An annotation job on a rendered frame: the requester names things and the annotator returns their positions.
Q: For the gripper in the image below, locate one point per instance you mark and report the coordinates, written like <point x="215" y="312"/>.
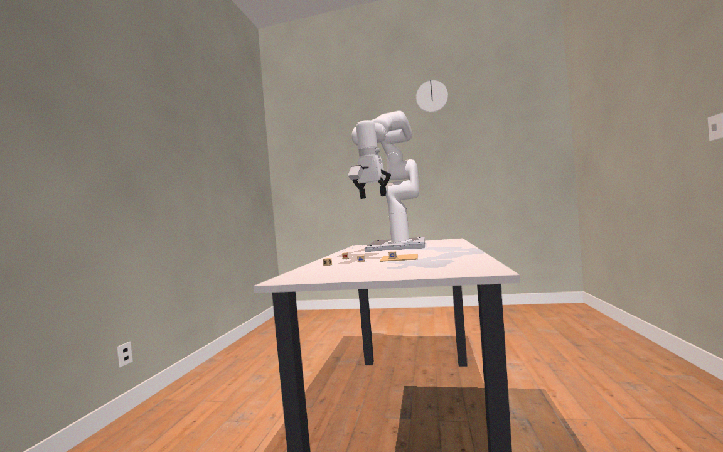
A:
<point x="372" y="174"/>

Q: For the tan square mat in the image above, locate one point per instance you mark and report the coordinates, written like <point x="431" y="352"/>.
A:
<point x="400" y="257"/>

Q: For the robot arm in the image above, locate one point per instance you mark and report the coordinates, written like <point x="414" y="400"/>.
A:
<point x="388" y="129"/>

